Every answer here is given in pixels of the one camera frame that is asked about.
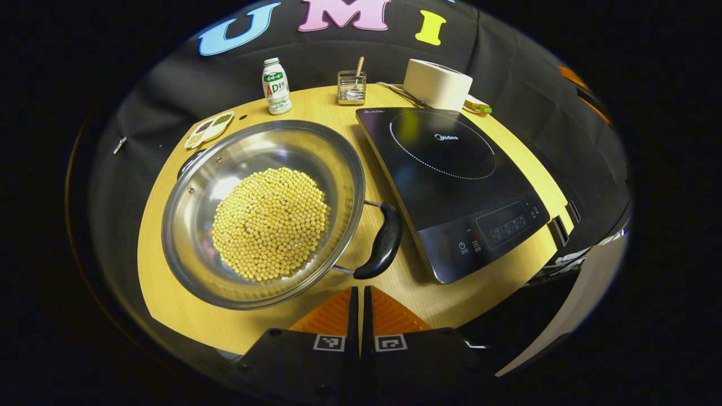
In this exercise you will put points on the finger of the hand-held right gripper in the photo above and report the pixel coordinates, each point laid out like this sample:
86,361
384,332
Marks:
584,93

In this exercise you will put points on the white panel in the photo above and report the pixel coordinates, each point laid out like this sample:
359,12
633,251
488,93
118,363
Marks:
586,293

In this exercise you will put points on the stainless steel pot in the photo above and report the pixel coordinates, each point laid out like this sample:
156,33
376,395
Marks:
197,225

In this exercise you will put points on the black induction cooktop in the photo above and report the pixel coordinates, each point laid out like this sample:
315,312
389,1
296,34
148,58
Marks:
451,192

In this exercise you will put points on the silver metal clip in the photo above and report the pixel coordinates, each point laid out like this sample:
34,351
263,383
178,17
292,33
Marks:
119,145

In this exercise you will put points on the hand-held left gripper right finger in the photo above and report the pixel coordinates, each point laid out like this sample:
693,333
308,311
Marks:
368,338

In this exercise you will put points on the white drink bottle green label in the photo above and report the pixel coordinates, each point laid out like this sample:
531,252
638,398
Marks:
276,90

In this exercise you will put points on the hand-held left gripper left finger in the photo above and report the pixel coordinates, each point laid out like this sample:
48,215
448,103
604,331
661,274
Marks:
352,338

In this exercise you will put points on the white toaster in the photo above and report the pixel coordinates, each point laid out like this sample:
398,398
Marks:
437,87

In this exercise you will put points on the black backdrop cloth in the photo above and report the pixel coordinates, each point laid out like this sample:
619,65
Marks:
169,73

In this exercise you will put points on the black bracket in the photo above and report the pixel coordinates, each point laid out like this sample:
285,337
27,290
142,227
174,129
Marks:
559,231

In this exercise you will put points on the white divided bean dish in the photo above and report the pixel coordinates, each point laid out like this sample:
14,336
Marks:
208,131

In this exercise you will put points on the pile of soybeans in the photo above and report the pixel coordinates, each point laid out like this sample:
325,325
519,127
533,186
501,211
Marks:
271,225

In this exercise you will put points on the sandwich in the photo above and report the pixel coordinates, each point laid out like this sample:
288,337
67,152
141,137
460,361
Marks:
476,105

